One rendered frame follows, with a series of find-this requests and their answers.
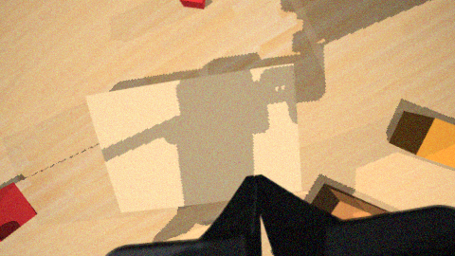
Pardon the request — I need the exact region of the yellow long wooden board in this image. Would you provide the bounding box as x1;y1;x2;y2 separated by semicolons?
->
389;111;455;167

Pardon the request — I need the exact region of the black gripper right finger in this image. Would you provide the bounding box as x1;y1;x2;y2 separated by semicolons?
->
255;174;455;256

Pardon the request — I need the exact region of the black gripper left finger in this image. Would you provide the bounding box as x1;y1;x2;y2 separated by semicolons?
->
105;175;263;256

